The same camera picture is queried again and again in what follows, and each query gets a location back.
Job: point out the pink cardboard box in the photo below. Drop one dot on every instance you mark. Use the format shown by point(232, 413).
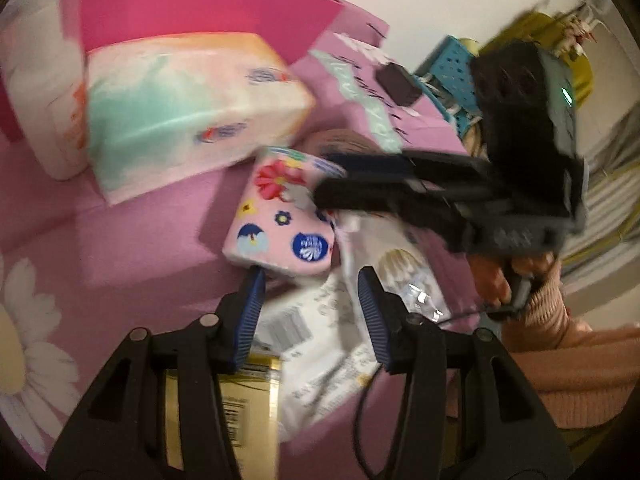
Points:
point(200, 15)

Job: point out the yellow green cushion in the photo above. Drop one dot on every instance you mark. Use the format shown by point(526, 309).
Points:
point(530, 22)

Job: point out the clear white plastic packet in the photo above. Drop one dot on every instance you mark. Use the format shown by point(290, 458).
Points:
point(320, 360)

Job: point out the black power adapter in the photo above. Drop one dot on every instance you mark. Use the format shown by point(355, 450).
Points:
point(397, 85)

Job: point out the dusty pink scrunchie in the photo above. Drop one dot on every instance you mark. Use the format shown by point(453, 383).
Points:
point(340, 140)

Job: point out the person's right forearm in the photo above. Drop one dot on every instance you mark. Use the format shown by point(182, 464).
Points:
point(560, 360)

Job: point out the person's right hand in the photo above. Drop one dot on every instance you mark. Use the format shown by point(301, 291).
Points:
point(492, 280)

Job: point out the white pump bottle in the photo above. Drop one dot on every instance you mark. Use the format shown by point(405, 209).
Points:
point(35, 110)

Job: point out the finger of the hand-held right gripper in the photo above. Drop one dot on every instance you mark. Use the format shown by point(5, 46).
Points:
point(380, 197)
point(360, 162)

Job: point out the pastel tissue pack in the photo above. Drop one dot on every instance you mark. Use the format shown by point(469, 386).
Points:
point(175, 110)

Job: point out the striped cloth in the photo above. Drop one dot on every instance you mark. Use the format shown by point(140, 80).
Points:
point(610, 200)

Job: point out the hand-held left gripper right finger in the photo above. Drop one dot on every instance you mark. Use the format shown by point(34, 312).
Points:
point(372, 315)

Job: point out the blue perforated stool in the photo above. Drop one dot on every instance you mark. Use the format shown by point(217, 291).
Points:
point(450, 67)

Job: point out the yellow tissue packet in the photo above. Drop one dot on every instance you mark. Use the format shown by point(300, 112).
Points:
point(250, 410)

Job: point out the pink floral tissue pack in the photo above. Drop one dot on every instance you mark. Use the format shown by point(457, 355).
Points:
point(270, 230)

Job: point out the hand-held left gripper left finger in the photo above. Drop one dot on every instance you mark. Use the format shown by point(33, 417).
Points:
point(247, 320)

